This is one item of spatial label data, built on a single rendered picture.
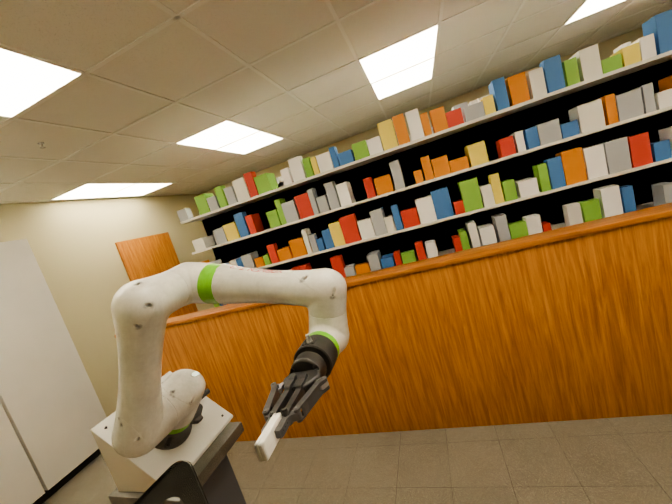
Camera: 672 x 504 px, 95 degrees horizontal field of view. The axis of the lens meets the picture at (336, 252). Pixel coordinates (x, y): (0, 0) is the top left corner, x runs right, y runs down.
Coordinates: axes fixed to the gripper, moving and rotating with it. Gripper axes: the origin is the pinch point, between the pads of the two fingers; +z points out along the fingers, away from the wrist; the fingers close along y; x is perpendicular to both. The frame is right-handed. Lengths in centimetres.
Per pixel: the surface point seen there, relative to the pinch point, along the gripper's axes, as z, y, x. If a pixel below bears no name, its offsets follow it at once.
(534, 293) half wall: -151, 78, 48
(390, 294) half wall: -151, -2, 32
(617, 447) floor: -129, 96, 131
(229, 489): -41, -61, 57
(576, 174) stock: -202, 128, -7
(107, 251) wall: -264, -362, -61
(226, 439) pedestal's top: -43, -55, 37
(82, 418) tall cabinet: -143, -316, 90
